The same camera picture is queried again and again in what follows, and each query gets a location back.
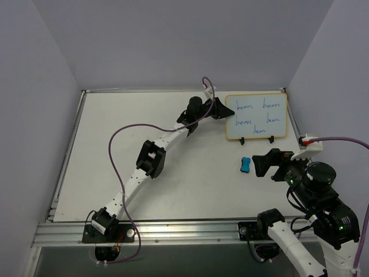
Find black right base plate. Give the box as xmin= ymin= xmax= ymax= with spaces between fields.
xmin=238 ymin=221 xmax=271 ymax=241

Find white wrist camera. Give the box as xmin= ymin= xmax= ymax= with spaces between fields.
xmin=204 ymin=86 xmax=214 ymax=99
xmin=291 ymin=134 xmax=323 ymax=160

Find aluminium front rail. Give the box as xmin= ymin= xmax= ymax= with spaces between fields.
xmin=31 ymin=218 xmax=256 ymax=248

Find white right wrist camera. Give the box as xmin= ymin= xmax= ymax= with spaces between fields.
xmin=291 ymin=134 xmax=323 ymax=160

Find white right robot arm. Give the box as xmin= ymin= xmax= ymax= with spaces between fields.
xmin=252 ymin=148 xmax=363 ymax=276

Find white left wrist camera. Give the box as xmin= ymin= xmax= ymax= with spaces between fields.
xmin=204 ymin=86 xmax=214 ymax=99

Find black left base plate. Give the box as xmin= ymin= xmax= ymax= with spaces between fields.
xmin=81 ymin=223 xmax=135 ymax=244

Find metal wire whiteboard stand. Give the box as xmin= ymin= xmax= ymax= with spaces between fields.
xmin=238 ymin=136 xmax=275 ymax=145

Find yellow framed whiteboard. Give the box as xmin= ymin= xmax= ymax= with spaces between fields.
xmin=225 ymin=92 xmax=288 ymax=140

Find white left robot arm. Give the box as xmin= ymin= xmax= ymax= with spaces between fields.
xmin=84 ymin=96 xmax=235 ymax=242

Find blue bone shaped eraser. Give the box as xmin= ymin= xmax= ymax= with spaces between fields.
xmin=240 ymin=157 xmax=251 ymax=173

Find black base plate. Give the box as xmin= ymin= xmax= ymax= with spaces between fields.
xmin=238 ymin=221 xmax=271 ymax=241
xmin=81 ymin=223 xmax=135 ymax=244

